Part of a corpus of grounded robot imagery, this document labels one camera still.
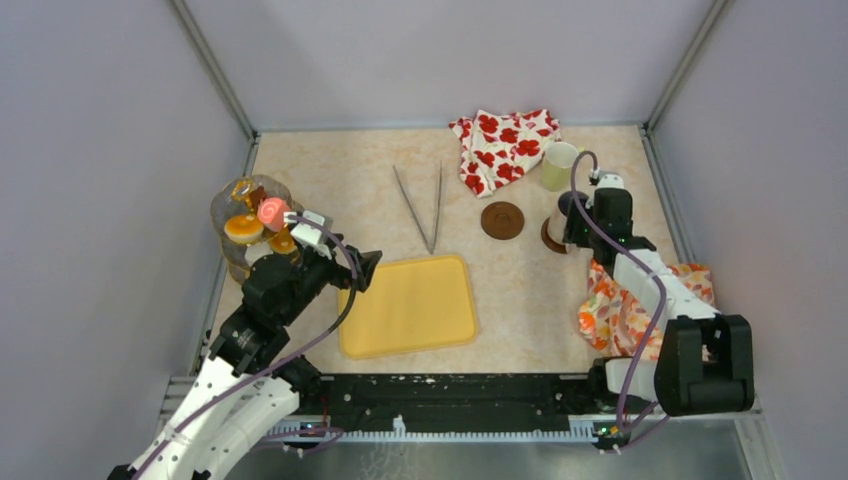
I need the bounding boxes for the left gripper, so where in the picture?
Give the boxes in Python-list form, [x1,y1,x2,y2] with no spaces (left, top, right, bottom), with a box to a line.
[279,233,382,325]

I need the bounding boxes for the pink pearlescent mug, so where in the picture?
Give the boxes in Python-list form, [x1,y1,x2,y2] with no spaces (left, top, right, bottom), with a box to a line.
[548,191,590,248]

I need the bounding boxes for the orange glazed donut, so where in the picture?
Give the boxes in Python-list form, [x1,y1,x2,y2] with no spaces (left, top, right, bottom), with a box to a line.
[224,214,265,245]
[267,227,298,255]

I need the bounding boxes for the pink swirl roll cake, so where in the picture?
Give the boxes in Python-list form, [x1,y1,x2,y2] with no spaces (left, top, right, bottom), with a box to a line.
[256,197,290,232]

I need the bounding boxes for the metal serving tongs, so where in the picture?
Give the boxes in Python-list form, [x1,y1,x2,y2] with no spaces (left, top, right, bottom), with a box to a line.
[392,161,444,256]

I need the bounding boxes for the three-tier glass dessert stand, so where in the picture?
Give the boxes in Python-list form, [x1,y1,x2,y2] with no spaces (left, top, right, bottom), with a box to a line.
[210,174,303,285]

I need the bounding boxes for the brown star cookie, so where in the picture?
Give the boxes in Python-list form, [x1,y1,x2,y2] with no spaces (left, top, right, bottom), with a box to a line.
[247,186,267,212]

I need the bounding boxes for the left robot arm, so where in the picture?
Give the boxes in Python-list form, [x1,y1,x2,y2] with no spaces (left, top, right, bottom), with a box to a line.
[109,232,383,479]

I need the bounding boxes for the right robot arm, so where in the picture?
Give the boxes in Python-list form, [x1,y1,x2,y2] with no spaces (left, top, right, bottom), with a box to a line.
[560,187,755,417]

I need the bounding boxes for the right brown coaster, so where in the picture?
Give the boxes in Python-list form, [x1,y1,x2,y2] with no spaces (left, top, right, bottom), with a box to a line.
[540,219,568,255]

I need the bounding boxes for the brown coaster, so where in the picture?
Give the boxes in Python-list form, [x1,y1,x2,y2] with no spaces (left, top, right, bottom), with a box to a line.
[480,201,525,240]
[540,219,568,255]

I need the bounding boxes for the green mug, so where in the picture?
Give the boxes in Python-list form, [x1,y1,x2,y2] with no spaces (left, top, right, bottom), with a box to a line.
[541,141,583,192]

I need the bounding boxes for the yellow plastic tray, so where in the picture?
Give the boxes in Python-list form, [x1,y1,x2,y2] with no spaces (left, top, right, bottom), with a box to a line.
[339,255,479,360]

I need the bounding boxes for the orange floral cloth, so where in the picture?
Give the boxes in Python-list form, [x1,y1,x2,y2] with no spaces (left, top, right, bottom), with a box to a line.
[578,261,715,357]

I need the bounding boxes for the left brown coaster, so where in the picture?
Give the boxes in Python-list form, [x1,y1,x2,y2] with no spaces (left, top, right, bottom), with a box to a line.
[480,201,525,240]

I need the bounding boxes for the red poppy cloth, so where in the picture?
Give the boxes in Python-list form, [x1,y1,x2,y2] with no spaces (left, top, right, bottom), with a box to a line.
[448,109,561,198]

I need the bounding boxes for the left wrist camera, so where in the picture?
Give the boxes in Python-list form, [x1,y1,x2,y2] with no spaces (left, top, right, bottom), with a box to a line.
[284,210,332,259]

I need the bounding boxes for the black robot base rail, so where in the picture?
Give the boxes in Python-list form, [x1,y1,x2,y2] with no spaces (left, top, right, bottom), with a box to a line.
[297,373,618,434]

